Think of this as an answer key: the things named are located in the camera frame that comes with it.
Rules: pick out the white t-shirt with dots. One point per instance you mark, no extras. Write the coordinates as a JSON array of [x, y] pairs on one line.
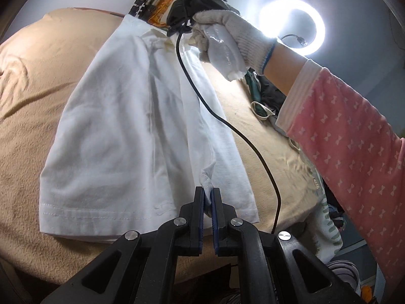
[[126, 133]]

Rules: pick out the leaning board with floral cloth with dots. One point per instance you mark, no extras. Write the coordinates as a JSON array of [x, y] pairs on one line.
[[161, 3]]

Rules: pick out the green striped white pillow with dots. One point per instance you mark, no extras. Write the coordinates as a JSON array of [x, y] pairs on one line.
[[326, 228]]

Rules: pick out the beige blanket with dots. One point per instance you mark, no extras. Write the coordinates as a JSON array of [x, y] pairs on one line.
[[31, 101]]

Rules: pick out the person's right forearm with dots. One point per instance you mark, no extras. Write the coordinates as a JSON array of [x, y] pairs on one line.
[[348, 133]]

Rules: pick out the striped purple white cloth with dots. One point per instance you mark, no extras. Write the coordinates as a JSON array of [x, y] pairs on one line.
[[345, 272]]

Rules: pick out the folded black silver tripod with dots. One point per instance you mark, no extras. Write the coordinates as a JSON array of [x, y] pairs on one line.
[[139, 6]]

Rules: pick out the dark clothes pile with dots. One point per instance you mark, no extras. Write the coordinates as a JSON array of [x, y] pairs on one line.
[[272, 91]]

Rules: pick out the person's right hand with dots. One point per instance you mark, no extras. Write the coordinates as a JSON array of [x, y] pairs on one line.
[[243, 34]]

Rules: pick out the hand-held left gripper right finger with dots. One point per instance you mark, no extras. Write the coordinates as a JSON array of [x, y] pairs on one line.
[[214, 218]]

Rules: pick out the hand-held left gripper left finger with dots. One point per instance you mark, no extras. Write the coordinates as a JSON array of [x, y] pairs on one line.
[[201, 218]]

